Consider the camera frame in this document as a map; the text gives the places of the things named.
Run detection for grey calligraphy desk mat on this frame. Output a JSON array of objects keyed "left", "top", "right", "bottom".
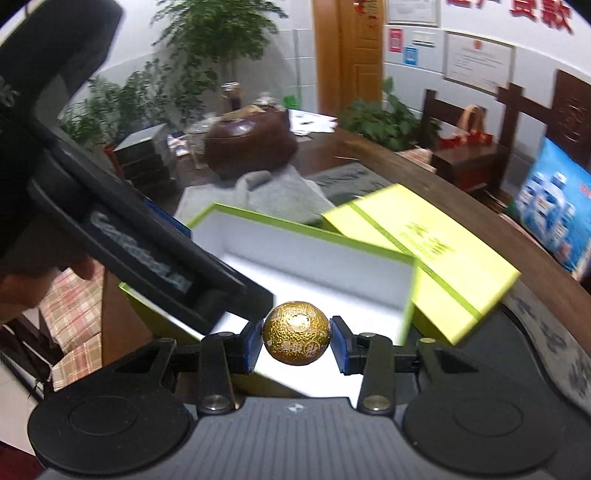
[{"left": 503, "top": 281, "right": 591, "bottom": 415}]

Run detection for small green plant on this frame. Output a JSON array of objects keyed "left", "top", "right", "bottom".
[{"left": 338, "top": 77, "right": 442, "bottom": 152}]

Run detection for gold foil ball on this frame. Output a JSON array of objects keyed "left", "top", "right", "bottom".
[{"left": 262, "top": 301, "right": 332, "bottom": 366}]

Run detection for brown round cushion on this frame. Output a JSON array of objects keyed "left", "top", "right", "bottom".
[{"left": 204, "top": 109, "right": 297, "bottom": 179}]

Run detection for black stacked boxes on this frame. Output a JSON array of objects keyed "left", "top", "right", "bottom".
[{"left": 113, "top": 123, "right": 176, "bottom": 194}]

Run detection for wooden door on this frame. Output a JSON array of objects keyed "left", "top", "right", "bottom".
[{"left": 311, "top": 0, "right": 385, "bottom": 116}]

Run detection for yellow shoe box lid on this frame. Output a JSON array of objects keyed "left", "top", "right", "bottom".
[{"left": 322, "top": 184, "right": 520, "bottom": 345}]

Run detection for wooden chair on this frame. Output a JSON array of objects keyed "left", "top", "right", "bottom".
[{"left": 420, "top": 70, "right": 590, "bottom": 193}]

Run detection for grey towel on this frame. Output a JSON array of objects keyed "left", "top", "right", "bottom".
[{"left": 174, "top": 166, "right": 335, "bottom": 224}]

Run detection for green open shoe box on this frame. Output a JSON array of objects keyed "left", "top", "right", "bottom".
[{"left": 119, "top": 204, "right": 419, "bottom": 404}]

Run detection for plaid seat cushion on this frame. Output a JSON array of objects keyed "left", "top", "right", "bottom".
[{"left": 39, "top": 263, "right": 104, "bottom": 391}]

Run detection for large potted plant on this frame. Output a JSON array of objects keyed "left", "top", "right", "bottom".
[{"left": 151, "top": 0, "right": 288, "bottom": 122}]

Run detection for blue detergent poster bag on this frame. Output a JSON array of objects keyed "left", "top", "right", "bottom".
[{"left": 508, "top": 138, "right": 590, "bottom": 281}]

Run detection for person's left hand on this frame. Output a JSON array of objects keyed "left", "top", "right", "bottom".
[{"left": 0, "top": 255, "right": 96, "bottom": 324}]

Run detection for framed certificate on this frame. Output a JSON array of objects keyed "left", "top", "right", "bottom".
[{"left": 443, "top": 31, "right": 515, "bottom": 95}]

